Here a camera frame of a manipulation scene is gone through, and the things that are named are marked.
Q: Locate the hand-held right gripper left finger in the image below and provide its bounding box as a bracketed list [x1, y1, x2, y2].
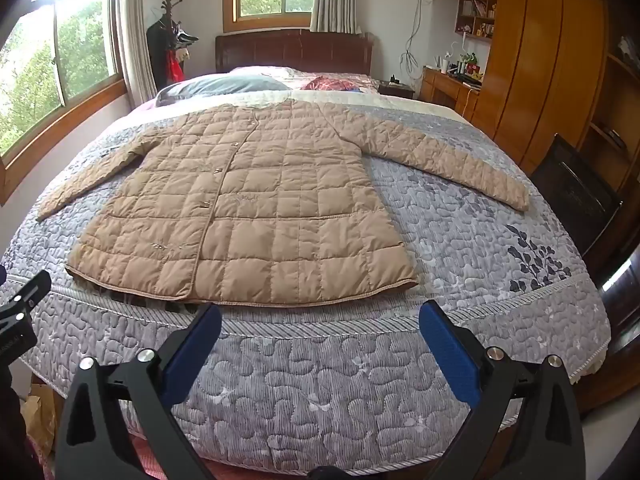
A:
[54, 303, 223, 480]

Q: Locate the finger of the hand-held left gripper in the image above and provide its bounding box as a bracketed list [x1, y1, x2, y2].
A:
[0, 310, 32, 344]
[0, 270, 53, 322]

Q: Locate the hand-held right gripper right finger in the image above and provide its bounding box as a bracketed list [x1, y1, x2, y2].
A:
[418, 300, 587, 480]

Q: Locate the tan quilted jacket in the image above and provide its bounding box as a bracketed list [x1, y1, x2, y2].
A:
[36, 99, 531, 308]

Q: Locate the yellow paper bag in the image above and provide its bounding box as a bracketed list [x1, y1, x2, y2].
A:
[20, 384, 57, 456]

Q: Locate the grey quilted bedspread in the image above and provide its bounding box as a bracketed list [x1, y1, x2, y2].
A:
[0, 91, 613, 461]

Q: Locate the black chair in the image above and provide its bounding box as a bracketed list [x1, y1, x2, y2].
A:
[529, 132, 623, 261]

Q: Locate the cream blanket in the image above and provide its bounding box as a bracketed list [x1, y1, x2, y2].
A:
[290, 89, 468, 121]

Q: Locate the wooden desk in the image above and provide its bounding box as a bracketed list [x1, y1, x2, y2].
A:
[419, 65, 483, 121]

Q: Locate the dark nightstand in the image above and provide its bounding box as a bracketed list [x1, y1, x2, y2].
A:
[376, 80, 416, 101]

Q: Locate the grey pillow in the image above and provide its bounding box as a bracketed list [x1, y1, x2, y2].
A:
[155, 74, 293, 108]

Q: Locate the red patterned clothing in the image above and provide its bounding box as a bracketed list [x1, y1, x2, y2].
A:
[306, 76, 361, 93]

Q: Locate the pink floral sheet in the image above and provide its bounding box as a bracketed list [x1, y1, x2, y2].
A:
[230, 65, 386, 93]

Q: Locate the wooden wardrobe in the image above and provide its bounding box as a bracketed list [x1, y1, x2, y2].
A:
[435, 0, 640, 241]

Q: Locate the dark wooden headboard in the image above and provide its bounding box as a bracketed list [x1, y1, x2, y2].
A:
[215, 30, 376, 77]

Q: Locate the wooden coat rack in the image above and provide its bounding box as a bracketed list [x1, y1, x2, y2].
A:
[159, 0, 183, 86]

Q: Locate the large wooden frame window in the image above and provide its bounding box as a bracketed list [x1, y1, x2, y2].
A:
[0, 0, 126, 206]

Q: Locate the hanging white cable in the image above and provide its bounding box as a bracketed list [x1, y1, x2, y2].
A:
[400, 0, 436, 81]

